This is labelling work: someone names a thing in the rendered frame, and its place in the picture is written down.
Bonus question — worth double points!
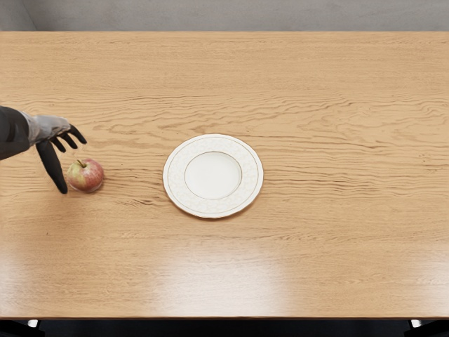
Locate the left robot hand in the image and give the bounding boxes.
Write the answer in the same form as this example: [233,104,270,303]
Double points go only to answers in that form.
[20,111,88,195]

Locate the white patterned plate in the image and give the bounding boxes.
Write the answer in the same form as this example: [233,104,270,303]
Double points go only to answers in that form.
[162,133,264,219]

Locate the red green apple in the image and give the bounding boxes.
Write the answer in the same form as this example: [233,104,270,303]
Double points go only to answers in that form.
[66,158,105,194]

